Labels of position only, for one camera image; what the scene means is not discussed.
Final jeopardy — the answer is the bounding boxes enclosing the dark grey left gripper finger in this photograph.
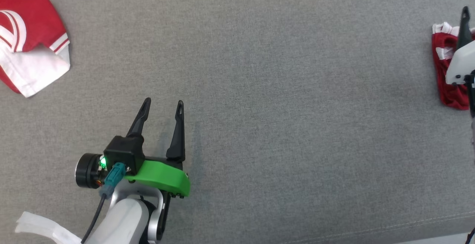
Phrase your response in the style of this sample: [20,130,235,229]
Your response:
[126,98,152,141]
[166,100,186,160]

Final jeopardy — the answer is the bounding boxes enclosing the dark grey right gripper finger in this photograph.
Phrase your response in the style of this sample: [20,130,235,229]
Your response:
[456,7,474,49]

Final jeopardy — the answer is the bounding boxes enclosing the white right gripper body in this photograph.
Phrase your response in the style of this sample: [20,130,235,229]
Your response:
[445,40,475,86]

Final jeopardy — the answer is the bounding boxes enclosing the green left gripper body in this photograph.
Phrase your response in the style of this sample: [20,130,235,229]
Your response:
[125,156,191,199]

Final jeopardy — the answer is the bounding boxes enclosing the red shorts with white trim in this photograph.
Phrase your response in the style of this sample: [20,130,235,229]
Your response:
[431,22,475,111]

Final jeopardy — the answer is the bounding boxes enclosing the red white basketball jersey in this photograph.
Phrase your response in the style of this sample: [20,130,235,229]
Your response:
[0,0,71,99]

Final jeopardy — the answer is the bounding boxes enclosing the black round left gripper motor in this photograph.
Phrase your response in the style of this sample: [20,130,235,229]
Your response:
[75,153,107,189]

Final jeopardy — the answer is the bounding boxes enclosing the white tape tag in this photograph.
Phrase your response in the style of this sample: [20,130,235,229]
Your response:
[15,211,83,244]

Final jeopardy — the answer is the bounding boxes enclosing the black cable with teal connector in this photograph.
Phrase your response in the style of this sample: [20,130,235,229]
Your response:
[80,162,127,244]

